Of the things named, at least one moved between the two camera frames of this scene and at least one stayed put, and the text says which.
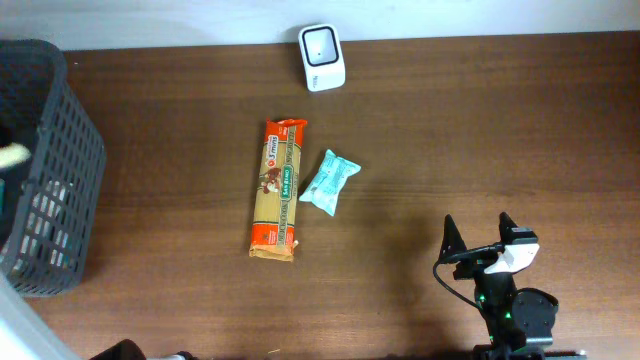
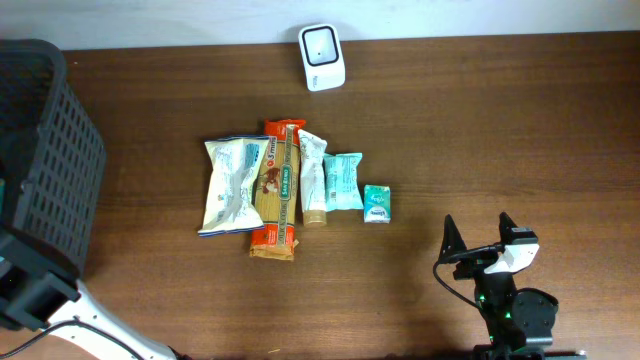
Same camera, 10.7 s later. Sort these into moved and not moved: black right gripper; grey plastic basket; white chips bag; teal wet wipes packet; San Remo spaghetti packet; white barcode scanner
Moved: white chips bag; teal wet wipes packet
Not moved: white barcode scanner; San Remo spaghetti packet; grey plastic basket; black right gripper
